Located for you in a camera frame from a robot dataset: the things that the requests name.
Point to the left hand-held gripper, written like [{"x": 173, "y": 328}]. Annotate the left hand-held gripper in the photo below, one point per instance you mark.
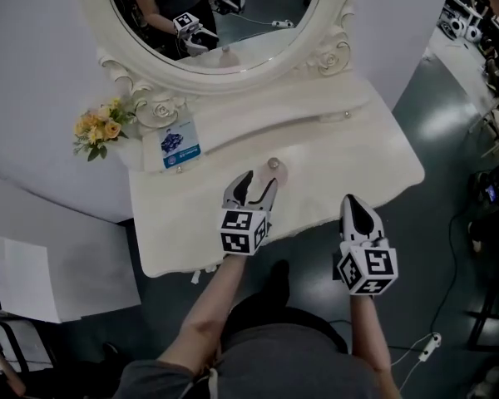
[{"x": 237, "y": 228}]

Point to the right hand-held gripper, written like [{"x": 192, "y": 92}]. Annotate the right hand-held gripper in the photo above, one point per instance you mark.
[{"x": 370, "y": 268}]

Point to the person's right forearm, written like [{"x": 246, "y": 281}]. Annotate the person's right forearm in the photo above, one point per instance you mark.
[{"x": 370, "y": 339}]

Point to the person's left forearm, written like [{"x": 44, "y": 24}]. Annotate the person's left forearm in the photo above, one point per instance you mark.
[{"x": 204, "y": 314}]

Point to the white dressing table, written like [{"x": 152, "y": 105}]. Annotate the white dressing table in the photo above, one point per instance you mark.
[{"x": 316, "y": 173}]

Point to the blue and white card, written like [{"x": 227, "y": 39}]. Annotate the blue and white card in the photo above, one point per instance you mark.
[{"x": 179, "y": 144}]

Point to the person's black trousers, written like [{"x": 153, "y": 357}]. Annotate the person's black trousers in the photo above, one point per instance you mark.
[{"x": 274, "y": 306}]

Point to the white power strip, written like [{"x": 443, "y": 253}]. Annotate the white power strip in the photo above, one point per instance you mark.
[{"x": 430, "y": 345}]

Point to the black metal stand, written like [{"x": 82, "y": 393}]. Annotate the black metal stand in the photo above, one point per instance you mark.
[{"x": 486, "y": 318}]

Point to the person's grey shirt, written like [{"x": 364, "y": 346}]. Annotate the person's grey shirt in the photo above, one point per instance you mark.
[{"x": 283, "y": 368}]

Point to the yellow flower bouquet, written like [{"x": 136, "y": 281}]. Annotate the yellow flower bouquet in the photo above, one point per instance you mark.
[{"x": 102, "y": 127}]

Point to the white round device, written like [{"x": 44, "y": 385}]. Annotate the white round device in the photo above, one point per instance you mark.
[
  {"x": 457, "y": 26},
  {"x": 472, "y": 33}
]

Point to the oval white-framed mirror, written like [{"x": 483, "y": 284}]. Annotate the oval white-framed mirror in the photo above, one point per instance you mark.
[{"x": 108, "y": 23}]

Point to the white cardboard box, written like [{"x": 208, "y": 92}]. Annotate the white cardboard box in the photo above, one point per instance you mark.
[{"x": 33, "y": 281}]

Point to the camera with blue screen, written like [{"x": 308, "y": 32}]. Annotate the camera with blue screen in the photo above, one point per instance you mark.
[{"x": 491, "y": 192}]

